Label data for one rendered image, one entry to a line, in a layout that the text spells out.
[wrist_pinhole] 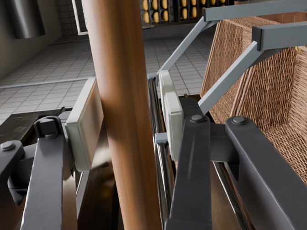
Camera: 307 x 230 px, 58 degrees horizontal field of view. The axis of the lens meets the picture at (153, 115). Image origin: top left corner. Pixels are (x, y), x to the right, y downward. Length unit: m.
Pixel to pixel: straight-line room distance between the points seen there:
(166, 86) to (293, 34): 0.47
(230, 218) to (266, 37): 0.58
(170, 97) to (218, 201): 0.87
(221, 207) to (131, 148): 0.83
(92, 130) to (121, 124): 0.02
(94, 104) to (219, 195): 0.87
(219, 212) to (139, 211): 0.78
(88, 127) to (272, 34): 0.48
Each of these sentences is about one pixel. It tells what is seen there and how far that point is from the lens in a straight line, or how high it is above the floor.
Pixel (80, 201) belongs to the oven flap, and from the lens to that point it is 0.87.
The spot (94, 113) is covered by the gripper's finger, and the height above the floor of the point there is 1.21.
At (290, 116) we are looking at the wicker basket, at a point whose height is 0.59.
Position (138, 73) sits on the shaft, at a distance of 0.16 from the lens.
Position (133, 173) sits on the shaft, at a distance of 0.19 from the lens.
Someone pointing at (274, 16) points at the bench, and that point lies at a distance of 1.42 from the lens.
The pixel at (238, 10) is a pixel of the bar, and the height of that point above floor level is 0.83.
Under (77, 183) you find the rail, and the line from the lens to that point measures 0.95.
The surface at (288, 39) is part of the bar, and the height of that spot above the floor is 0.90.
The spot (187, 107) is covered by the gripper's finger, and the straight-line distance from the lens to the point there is 0.16.
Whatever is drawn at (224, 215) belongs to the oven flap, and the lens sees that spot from 0.96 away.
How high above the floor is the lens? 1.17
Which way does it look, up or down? level
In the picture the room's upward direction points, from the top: 96 degrees counter-clockwise
